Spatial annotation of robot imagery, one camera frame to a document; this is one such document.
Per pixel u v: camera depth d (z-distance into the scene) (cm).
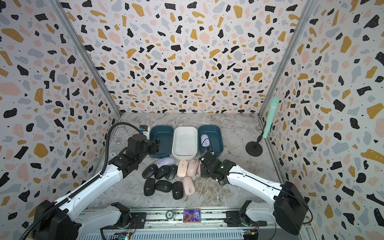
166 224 73
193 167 90
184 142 103
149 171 88
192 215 75
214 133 109
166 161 92
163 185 82
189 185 82
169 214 70
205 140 101
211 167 62
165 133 107
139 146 60
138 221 73
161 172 87
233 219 74
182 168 90
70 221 40
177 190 82
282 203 41
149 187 82
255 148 102
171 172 89
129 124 64
